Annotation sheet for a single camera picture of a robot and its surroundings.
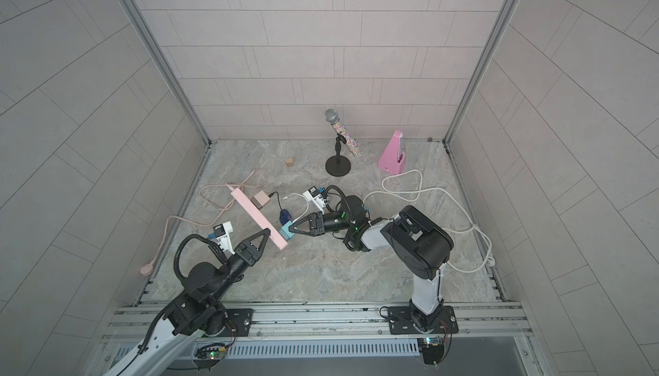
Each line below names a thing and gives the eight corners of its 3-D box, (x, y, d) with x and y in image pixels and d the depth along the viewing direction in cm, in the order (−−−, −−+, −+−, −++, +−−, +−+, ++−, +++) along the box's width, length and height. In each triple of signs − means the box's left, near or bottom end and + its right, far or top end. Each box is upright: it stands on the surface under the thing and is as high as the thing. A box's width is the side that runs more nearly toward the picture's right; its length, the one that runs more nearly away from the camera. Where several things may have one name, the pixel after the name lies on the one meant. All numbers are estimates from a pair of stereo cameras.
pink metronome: (378, 169, 109) (384, 139, 95) (381, 159, 113) (387, 128, 99) (399, 175, 107) (408, 145, 93) (402, 164, 111) (411, 133, 97)
